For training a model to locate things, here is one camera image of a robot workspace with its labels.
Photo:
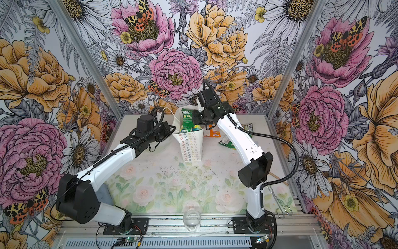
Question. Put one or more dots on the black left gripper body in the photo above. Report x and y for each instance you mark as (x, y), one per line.
(159, 133)

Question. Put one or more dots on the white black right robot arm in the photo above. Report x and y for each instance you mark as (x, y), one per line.
(257, 163)

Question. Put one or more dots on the orange snack packet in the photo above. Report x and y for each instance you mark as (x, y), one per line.
(212, 132)

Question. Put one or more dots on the small green snack packet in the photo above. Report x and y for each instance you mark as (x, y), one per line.
(249, 127)

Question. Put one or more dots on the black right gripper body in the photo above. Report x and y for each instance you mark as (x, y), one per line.
(201, 118)

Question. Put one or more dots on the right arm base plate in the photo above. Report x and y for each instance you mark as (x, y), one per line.
(246, 225)

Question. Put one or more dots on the white printed paper bag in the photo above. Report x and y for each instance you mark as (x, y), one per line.
(191, 143)

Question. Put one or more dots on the clear glass cup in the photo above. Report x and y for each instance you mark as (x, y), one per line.
(192, 219)

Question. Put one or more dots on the wooden mallet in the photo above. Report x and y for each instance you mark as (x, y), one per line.
(277, 177)

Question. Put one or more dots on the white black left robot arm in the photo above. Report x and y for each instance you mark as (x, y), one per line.
(77, 198)

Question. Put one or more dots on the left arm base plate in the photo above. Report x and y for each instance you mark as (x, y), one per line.
(137, 226)

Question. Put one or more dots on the grey blue cloth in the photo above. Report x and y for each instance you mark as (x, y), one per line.
(104, 196)

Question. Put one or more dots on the green Fox's candy packet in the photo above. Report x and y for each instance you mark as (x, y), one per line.
(187, 123)

